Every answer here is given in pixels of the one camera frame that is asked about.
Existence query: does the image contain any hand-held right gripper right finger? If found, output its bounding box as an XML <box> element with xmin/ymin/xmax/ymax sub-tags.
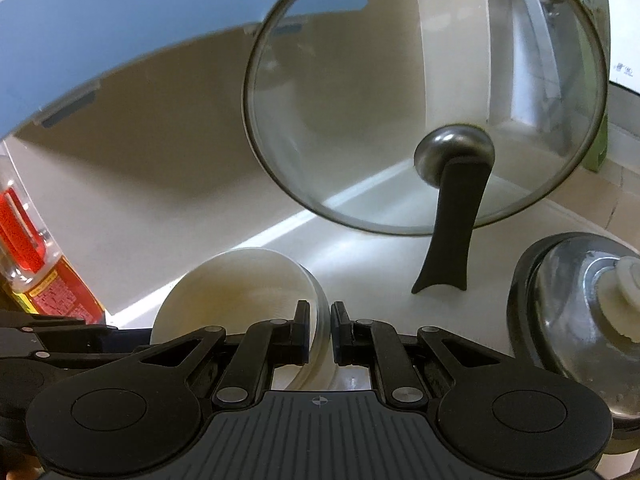
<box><xmin>332</xmin><ymin>302</ymin><xmax>506</xmax><ymax>407</ymax></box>

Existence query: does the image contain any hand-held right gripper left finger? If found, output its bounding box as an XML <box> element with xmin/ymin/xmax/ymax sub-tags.
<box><xmin>127</xmin><ymin>301</ymin><xmax>310</xmax><ymax>408</ymax></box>

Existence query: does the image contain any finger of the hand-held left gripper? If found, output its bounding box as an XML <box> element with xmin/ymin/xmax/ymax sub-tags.
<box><xmin>0</xmin><ymin>310</ymin><xmax>119</xmax><ymax>344</ymax></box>
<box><xmin>30</xmin><ymin>343</ymin><xmax>151</xmax><ymax>367</ymax></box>

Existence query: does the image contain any cream plastic bowl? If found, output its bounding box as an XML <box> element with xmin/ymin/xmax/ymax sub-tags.
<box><xmin>151</xmin><ymin>247</ymin><xmax>332</xmax><ymax>392</ymax></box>

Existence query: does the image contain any red-label oil bottle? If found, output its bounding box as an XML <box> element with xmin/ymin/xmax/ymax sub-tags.
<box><xmin>0</xmin><ymin>157</ymin><xmax>107</xmax><ymax>326</ymax></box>

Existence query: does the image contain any green board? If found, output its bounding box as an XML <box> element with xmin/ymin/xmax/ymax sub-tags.
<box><xmin>552</xmin><ymin>0</ymin><xmax>610</xmax><ymax>172</ymax></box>

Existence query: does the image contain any window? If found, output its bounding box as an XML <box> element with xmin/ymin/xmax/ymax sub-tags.
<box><xmin>602</xmin><ymin>0</ymin><xmax>640</xmax><ymax>97</ymax></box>

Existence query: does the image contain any glass pot lid black handle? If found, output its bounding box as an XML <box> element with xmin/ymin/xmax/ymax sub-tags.
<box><xmin>242</xmin><ymin>0</ymin><xmax>610</xmax><ymax>295</ymax></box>

